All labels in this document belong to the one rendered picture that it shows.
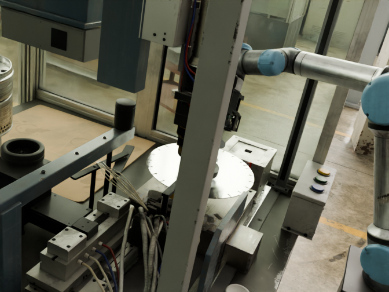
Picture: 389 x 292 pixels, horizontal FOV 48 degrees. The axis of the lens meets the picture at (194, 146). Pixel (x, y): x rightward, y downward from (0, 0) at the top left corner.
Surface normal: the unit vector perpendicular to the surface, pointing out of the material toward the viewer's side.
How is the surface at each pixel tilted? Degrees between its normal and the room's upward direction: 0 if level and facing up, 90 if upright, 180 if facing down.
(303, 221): 90
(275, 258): 0
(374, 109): 83
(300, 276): 0
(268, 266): 0
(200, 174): 90
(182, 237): 90
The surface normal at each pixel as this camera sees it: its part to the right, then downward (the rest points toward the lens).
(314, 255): 0.17, -0.89
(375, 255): -0.67, 0.33
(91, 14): 0.90, 0.32
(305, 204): -0.40, 0.33
